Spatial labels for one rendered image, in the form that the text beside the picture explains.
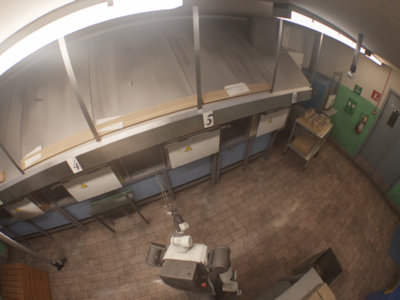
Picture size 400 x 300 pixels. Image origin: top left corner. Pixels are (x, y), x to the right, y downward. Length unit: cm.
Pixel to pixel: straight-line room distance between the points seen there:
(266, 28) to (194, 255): 236
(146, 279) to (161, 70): 250
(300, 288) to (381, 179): 367
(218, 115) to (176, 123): 39
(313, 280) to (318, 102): 311
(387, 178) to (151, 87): 494
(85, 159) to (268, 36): 235
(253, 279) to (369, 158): 373
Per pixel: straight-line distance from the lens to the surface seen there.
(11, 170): 194
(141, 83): 150
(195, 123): 138
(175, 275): 96
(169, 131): 133
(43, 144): 165
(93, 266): 290
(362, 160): 477
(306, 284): 177
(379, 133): 446
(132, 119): 129
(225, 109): 149
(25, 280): 320
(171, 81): 151
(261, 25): 226
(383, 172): 476
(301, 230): 287
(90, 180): 184
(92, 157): 139
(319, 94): 368
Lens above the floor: 237
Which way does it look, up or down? 44 degrees down
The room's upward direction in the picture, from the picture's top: 3 degrees counter-clockwise
